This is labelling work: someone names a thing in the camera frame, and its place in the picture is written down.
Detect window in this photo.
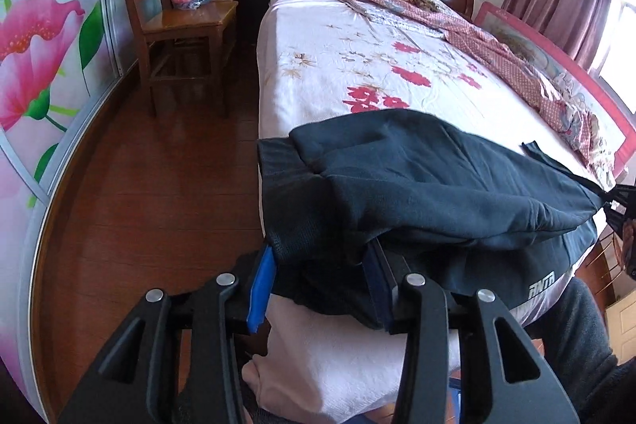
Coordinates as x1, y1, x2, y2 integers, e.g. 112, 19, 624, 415
586, 0, 636, 107

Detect black pants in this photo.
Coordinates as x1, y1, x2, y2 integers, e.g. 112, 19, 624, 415
257, 108, 617, 330

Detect bed with floral white sheet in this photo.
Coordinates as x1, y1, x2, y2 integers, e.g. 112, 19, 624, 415
238, 0, 627, 417

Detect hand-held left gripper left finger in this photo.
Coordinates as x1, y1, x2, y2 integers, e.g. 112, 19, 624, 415
57, 246, 277, 424

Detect pink bed guard rail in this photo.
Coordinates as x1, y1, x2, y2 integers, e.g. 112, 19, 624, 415
474, 2, 636, 181

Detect pink patterned quilt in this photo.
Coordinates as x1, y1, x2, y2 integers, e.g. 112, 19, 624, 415
338, 0, 617, 176

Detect folded white patterned sheet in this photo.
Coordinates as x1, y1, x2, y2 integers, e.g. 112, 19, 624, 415
348, 0, 443, 38

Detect wooden chair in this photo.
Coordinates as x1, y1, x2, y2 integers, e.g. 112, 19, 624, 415
118, 0, 239, 117

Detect person's dark grey trouser leg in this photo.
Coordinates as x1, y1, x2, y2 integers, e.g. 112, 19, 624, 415
517, 277, 636, 424

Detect floral wardrobe door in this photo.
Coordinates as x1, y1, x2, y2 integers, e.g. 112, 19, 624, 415
0, 0, 170, 405

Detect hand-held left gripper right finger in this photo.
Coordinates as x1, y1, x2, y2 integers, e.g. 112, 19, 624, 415
362, 238, 580, 424

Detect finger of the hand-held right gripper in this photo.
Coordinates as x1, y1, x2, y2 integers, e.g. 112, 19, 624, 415
603, 186, 636, 238

